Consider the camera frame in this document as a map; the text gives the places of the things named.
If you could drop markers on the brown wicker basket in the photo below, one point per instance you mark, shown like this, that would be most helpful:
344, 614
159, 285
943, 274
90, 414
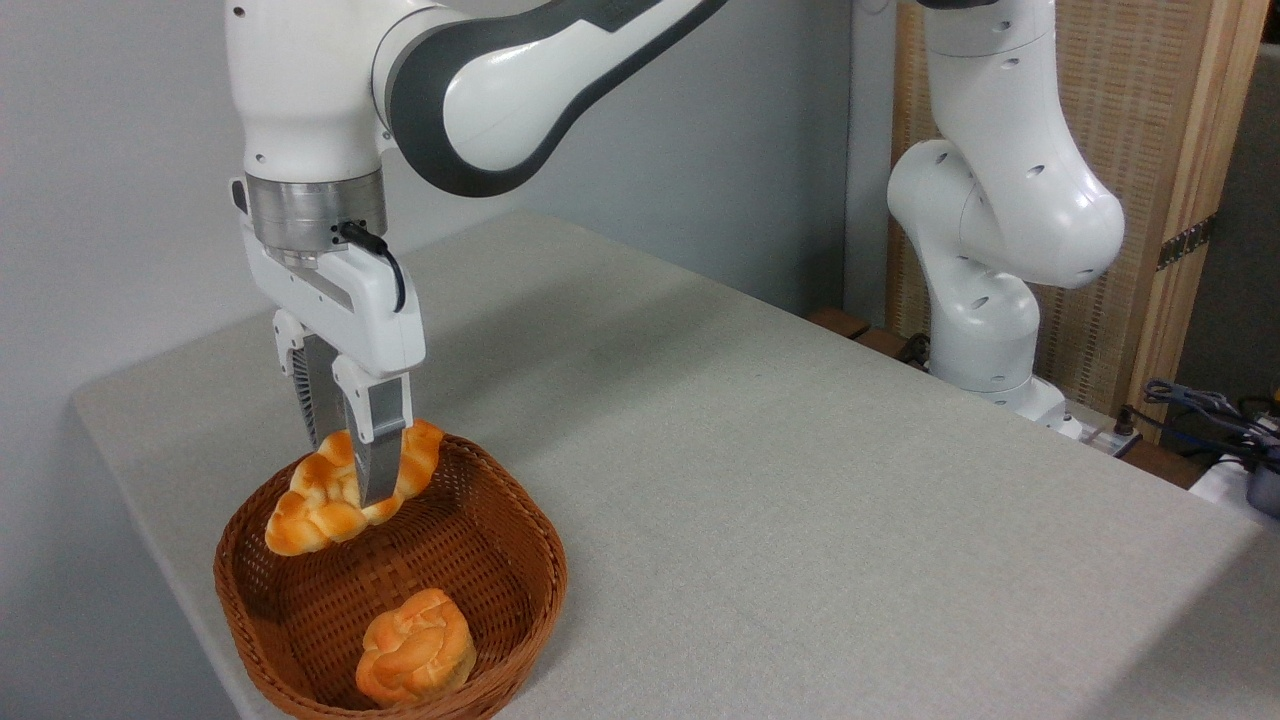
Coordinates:
480, 560

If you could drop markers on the long braided bread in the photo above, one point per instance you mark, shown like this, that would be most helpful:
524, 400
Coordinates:
320, 500

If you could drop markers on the metal screen hinge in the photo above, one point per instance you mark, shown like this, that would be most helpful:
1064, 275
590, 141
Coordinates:
1188, 240

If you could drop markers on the grey device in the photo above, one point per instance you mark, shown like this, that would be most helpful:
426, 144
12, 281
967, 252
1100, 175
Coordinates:
1265, 490

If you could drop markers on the round knotted bread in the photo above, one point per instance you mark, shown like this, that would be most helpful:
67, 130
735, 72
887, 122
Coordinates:
415, 650

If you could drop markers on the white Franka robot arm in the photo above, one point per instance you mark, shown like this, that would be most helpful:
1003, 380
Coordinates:
500, 90

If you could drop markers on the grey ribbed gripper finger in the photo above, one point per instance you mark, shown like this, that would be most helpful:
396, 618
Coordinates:
318, 390
382, 440

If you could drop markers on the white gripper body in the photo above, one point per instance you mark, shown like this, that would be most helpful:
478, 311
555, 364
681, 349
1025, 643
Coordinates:
370, 310

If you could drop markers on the wooden woven folding screen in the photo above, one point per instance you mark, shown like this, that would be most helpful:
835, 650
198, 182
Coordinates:
1160, 120

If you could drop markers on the white box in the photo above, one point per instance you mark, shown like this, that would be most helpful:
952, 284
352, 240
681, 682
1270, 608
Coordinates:
1215, 485

